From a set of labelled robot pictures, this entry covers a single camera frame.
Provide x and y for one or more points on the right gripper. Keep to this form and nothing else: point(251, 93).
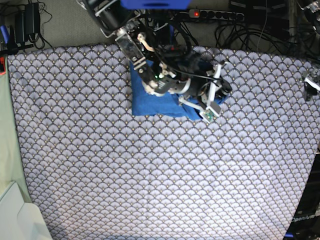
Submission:
point(198, 89)

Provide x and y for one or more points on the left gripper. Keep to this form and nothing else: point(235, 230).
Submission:
point(310, 91)

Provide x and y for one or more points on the blue long-sleeve T-shirt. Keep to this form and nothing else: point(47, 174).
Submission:
point(145, 102)

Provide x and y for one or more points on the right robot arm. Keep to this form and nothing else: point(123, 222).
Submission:
point(159, 50)

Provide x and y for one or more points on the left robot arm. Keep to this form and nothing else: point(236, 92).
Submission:
point(311, 9)

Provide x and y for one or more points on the black OpenArm case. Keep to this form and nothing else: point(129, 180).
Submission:
point(305, 224)

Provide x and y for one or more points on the fan-patterned tablecloth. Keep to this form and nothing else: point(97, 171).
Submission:
point(97, 172)

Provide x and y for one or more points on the black power adapter brick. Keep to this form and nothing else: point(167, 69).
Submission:
point(27, 24)

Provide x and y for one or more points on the light green cloth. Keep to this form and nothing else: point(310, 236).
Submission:
point(11, 166)

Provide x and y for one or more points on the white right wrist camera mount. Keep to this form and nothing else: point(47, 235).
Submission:
point(210, 110)

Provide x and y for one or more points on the black power strip red switch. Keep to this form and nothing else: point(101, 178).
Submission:
point(216, 15)

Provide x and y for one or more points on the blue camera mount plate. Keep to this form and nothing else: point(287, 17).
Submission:
point(155, 4)

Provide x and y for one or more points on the blue handled clamp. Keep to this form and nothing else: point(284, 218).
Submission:
point(11, 48)

